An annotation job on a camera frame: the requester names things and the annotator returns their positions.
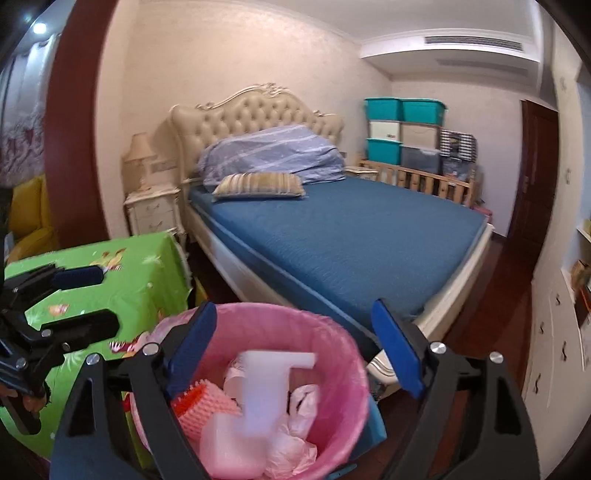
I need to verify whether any checkered storage bag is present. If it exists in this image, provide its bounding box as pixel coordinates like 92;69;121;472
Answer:
438;129;476;162

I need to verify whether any white tissue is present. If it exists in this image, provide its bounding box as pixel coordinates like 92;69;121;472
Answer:
265;384;321;478

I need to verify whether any cream built-in wardrobe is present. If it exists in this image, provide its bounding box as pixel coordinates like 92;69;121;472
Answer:
522;28;591;462

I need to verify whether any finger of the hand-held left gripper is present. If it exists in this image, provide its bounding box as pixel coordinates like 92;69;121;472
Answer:
2;263;106;308
21;310;121;365

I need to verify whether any white foam block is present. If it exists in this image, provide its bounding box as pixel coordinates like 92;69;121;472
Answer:
199;412;269;479

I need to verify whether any patterned lace curtain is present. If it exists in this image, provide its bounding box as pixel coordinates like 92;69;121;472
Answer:
0;28;56;185

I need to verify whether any green cartoon printed tablecloth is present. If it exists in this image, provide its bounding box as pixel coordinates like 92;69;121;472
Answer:
0;231;195;462

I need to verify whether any angled white foam piece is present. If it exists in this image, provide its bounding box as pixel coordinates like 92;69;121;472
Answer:
235;351;318;437

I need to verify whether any yellow leather armchair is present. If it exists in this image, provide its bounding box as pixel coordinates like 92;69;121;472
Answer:
7;174;61;264

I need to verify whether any white nightstand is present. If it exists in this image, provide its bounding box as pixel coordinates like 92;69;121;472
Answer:
124;187;182;240

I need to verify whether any ceiling air vent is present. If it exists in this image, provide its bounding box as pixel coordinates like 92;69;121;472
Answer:
424;36;525;51

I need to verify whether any dark wooden door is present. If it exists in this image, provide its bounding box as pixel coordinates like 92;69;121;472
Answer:
505;99;559;241

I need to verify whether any wooden crib rail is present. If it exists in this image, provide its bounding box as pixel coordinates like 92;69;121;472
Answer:
358;159;476;206

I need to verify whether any cream storage box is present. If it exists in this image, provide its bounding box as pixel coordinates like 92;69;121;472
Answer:
368;120;402;140

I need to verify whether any beige tufted headboard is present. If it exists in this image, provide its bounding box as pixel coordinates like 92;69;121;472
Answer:
168;83;346;185

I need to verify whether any teal storage box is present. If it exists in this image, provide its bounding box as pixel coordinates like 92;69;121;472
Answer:
364;97;403;121
401;98;448;126
367;137;403;164

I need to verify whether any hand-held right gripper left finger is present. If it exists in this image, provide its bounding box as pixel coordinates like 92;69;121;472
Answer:
50;301;218;480

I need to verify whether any bed with blue sheet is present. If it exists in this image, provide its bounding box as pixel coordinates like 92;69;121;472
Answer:
187;178;495;370

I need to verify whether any clear grey storage box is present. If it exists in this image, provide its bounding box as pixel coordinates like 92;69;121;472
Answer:
401;145;441;175

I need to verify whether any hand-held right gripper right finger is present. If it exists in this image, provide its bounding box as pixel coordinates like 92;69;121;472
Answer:
372;298;541;480

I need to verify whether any brown striped pillow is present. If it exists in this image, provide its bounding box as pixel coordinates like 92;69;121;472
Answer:
212;172;309;201

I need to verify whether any grey-blue striped duvet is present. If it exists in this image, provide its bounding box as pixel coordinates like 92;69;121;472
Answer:
198;124;347;188

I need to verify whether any waste bin with pink liner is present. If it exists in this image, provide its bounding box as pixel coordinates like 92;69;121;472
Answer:
129;302;387;480

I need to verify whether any red-brown wooden door frame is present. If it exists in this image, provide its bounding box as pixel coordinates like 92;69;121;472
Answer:
44;0;122;252

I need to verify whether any red foam fruit net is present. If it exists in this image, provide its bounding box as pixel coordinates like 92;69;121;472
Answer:
172;381;242;439

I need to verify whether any beige storage box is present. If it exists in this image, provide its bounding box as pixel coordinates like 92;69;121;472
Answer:
400;124;440;148

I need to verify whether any cream table lamp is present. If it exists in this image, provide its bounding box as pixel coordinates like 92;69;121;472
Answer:
121;133;156;191

